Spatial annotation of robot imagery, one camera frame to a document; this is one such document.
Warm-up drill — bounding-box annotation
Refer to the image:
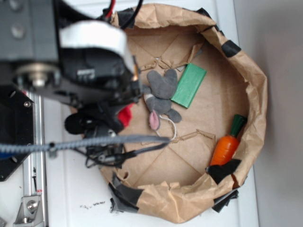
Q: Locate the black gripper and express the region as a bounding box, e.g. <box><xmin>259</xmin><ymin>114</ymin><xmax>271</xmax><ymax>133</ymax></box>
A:
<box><xmin>51</xmin><ymin>47</ymin><xmax>142</xmax><ymax>166</ymax></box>

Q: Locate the red paper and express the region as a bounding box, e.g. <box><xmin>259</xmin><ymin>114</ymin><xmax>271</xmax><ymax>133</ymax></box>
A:
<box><xmin>117</xmin><ymin>104</ymin><xmax>134</xmax><ymax>128</ymax></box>

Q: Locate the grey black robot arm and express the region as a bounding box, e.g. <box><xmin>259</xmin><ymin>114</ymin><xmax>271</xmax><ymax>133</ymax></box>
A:
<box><xmin>0</xmin><ymin>0</ymin><xmax>142</xmax><ymax>166</ymax></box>

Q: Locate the grey plush mouse toy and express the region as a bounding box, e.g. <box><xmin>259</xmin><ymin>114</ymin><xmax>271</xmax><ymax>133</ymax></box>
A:
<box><xmin>143</xmin><ymin>69</ymin><xmax>182</xmax><ymax>131</ymax></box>

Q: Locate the green rectangular block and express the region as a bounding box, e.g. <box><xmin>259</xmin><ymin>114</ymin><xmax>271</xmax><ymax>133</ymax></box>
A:
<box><xmin>171</xmin><ymin>63</ymin><xmax>207</xmax><ymax>108</ymax></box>

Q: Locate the white plastic tray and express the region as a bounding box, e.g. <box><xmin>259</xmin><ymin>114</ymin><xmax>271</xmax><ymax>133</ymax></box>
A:
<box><xmin>43</xmin><ymin>0</ymin><xmax>259</xmax><ymax>227</ymax></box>

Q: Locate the brown paper bag tray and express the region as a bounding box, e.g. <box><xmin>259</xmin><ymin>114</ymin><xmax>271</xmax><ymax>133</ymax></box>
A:
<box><xmin>100</xmin><ymin>4</ymin><xmax>267</xmax><ymax>223</ymax></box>

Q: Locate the orange toy carrot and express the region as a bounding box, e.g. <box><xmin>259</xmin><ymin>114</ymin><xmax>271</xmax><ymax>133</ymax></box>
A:
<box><xmin>210</xmin><ymin>114</ymin><xmax>247</xmax><ymax>166</ymax></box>

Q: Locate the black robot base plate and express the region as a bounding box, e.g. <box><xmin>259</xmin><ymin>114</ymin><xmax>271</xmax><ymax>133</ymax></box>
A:
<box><xmin>0</xmin><ymin>85</ymin><xmax>34</xmax><ymax>182</ymax></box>

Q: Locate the grey braided cable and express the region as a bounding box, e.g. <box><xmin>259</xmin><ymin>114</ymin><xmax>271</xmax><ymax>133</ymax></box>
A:
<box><xmin>0</xmin><ymin>134</ymin><xmax>171</xmax><ymax>154</ymax></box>

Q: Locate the aluminium extrusion rail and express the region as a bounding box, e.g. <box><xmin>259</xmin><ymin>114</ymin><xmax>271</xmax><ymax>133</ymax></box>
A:
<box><xmin>23</xmin><ymin>92</ymin><xmax>48</xmax><ymax>227</ymax></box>

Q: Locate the metal corner bracket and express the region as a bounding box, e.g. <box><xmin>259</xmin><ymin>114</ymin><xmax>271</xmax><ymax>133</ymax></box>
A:
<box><xmin>13</xmin><ymin>195</ymin><xmax>45</xmax><ymax>227</ymax></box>

